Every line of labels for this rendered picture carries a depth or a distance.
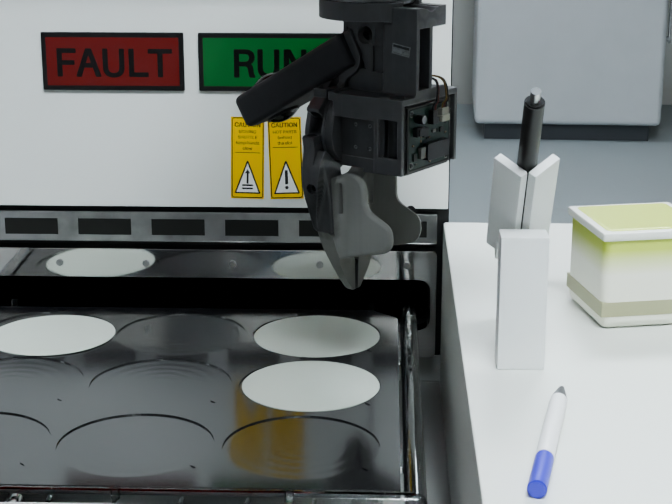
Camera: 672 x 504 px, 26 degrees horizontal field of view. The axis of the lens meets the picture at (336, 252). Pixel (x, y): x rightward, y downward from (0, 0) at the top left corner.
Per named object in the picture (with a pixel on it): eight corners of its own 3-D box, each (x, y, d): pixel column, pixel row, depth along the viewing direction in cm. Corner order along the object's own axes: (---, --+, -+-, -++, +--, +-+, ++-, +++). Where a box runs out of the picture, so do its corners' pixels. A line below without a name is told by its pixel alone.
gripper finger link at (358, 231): (381, 310, 102) (383, 182, 100) (314, 294, 105) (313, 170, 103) (406, 299, 105) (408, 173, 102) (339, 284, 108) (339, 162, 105)
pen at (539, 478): (553, 379, 85) (527, 479, 72) (570, 381, 85) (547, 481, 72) (552, 395, 85) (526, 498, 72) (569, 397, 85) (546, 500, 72)
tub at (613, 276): (562, 297, 103) (567, 204, 101) (663, 291, 105) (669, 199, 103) (598, 331, 96) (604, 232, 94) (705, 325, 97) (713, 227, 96)
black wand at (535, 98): (549, 98, 81) (547, 82, 82) (524, 98, 81) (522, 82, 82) (520, 308, 97) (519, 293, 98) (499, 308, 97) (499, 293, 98)
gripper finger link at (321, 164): (319, 238, 102) (319, 114, 100) (302, 234, 103) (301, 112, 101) (358, 224, 106) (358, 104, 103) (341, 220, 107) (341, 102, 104)
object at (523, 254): (482, 338, 95) (488, 137, 91) (542, 339, 95) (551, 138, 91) (489, 371, 89) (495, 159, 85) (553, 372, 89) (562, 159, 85)
